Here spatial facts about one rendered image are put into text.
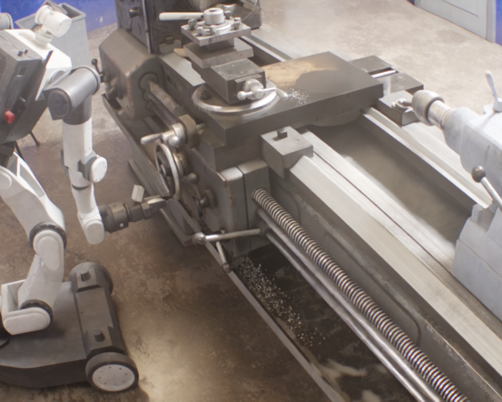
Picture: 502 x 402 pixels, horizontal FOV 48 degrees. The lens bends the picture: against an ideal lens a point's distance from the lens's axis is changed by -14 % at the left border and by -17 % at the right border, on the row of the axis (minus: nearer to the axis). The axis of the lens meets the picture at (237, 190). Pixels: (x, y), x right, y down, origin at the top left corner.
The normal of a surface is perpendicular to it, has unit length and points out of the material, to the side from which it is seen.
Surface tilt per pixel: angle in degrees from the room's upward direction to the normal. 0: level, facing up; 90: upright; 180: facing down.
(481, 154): 85
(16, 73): 117
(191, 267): 0
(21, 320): 90
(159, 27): 90
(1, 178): 90
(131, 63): 32
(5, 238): 0
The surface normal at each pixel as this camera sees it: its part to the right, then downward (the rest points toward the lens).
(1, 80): -0.33, 0.18
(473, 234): -0.83, -0.11
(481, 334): -0.59, -0.48
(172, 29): 0.44, 0.47
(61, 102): -0.38, 0.55
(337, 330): -0.09, -0.82
